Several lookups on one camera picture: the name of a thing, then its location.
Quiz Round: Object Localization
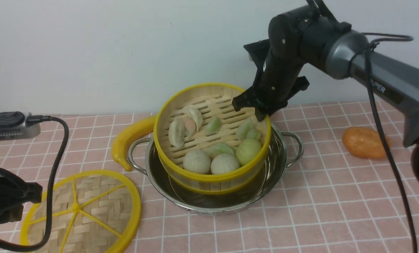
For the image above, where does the small green dumpling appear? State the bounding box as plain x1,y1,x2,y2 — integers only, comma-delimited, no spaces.
245,128,261,141

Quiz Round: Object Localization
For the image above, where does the yellow woven steamer lid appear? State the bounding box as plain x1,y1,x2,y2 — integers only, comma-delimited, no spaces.
37,170,142,253

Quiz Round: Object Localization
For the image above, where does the white dumpling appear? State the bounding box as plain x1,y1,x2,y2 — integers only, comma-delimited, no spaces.
168,118,185,148

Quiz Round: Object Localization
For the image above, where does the pale yellow dumpling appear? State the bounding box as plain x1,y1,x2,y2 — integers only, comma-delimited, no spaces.
187,107,203,132

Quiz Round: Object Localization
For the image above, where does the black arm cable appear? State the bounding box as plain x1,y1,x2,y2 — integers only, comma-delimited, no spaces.
0,115,70,252
347,33,418,253

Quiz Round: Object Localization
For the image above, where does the white round bun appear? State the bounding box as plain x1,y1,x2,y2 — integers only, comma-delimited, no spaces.
183,149,211,174

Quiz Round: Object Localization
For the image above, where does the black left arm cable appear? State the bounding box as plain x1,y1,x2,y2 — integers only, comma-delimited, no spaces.
0,115,70,252

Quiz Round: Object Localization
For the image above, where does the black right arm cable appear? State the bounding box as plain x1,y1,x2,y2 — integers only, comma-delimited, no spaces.
347,33,418,253

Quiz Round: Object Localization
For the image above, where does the yellow bamboo steamer basket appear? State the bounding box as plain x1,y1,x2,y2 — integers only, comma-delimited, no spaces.
153,82,272,194

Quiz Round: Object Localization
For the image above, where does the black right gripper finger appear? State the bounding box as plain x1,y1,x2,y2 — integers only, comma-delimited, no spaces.
255,106,275,122
232,88,257,112

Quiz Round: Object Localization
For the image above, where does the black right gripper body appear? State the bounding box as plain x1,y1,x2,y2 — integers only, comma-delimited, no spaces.
244,39,309,113

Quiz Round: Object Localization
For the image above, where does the pink dumpling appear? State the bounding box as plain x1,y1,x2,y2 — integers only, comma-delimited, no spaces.
183,117,196,139

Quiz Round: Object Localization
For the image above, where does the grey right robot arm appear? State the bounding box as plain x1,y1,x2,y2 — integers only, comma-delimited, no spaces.
232,0,419,182

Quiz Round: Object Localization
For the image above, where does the pale green round bun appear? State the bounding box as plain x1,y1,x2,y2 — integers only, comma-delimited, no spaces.
205,143,235,159

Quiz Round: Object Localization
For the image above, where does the pink checkered tablecloth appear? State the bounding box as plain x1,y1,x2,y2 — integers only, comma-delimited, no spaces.
0,102,419,253

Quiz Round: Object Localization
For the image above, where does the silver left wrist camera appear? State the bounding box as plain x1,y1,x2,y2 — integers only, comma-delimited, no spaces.
0,111,41,141

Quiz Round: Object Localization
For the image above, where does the cream round bun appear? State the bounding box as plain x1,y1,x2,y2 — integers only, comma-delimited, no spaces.
211,154,240,175

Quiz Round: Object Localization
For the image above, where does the brown potato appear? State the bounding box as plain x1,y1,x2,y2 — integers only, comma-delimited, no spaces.
342,126,386,160

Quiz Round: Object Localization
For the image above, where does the stainless steel pot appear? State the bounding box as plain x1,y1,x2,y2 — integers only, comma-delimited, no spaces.
126,125,304,216

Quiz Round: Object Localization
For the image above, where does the yellow banana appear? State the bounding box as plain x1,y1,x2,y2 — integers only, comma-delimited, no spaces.
111,115,156,171

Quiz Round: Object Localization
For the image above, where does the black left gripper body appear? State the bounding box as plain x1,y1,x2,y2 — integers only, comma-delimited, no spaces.
0,168,43,224

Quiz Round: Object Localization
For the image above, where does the light green dumpling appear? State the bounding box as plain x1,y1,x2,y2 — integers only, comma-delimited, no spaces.
235,117,253,140

